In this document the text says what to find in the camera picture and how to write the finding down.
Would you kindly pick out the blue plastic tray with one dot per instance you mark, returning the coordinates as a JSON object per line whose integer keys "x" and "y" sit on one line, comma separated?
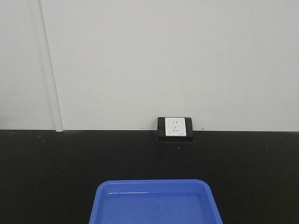
{"x": 181, "y": 201}

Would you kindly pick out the black socket housing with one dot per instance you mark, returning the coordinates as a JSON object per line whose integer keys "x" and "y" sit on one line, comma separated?
{"x": 161, "y": 131}

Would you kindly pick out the white power socket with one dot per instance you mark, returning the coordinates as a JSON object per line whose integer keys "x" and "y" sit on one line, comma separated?
{"x": 175, "y": 127}

